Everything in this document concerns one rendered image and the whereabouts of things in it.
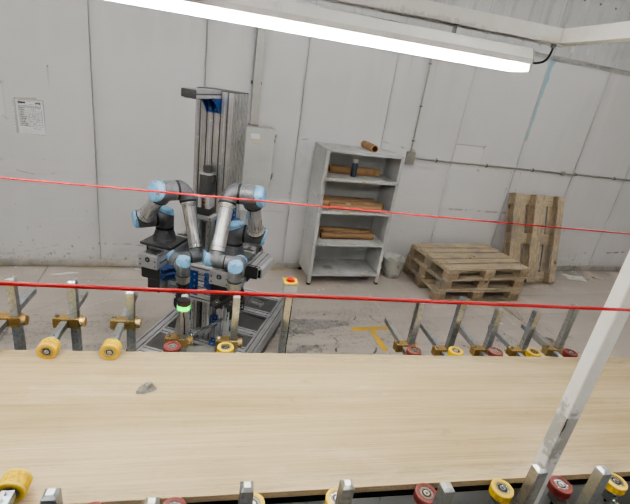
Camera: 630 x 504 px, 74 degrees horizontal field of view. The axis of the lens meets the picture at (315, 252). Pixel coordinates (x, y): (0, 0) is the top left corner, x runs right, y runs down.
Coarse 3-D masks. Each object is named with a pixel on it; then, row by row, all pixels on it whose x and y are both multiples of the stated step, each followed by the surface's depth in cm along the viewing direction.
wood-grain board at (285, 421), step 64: (0, 384) 165; (64, 384) 169; (128, 384) 174; (192, 384) 180; (256, 384) 185; (320, 384) 192; (384, 384) 198; (448, 384) 205; (512, 384) 212; (0, 448) 139; (64, 448) 143; (128, 448) 146; (192, 448) 150; (256, 448) 154; (320, 448) 158; (384, 448) 162; (448, 448) 167; (512, 448) 172; (576, 448) 177
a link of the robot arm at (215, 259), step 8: (232, 184) 230; (224, 192) 228; (232, 192) 227; (224, 200) 227; (232, 200) 228; (224, 208) 227; (232, 208) 230; (224, 216) 226; (216, 224) 226; (224, 224) 225; (216, 232) 224; (224, 232) 225; (216, 240) 223; (224, 240) 225; (216, 248) 222; (224, 248) 225; (208, 256) 221; (216, 256) 221; (224, 256) 222; (208, 264) 222; (216, 264) 221
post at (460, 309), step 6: (462, 300) 234; (462, 306) 236; (456, 312) 239; (462, 312) 238; (456, 318) 239; (456, 324) 240; (450, 330) 244; (456, 330) 242; (450, 336) 244; (456, 336) 244; (450, 342) 245
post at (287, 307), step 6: (288, 300) 215; (288, 306) 217; (282, 312) 221; (288, 312) 218; (282, 318) 220; (288, 318) 219; (282, 324) 220; (288, 324) 221; (282, 330) 222; (288, 330) 224; (282, 336) 223; (282, 342) 225; (282, 348) 226
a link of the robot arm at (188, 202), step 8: (184, 184) 240; (184, 192) 239; (192, 192) 244; (184, 200) 241; (192, 200) 243; (184, 208) 243; (192, 208) 243; (184, 216) 244; (192, 216) 243; (192, 224) 243; (192, 232) 243; (192, 240) 243; (200, 240) 246; (192, 248) 243; (200, 248) 245; (192, 256) 241; (200, 256) 245
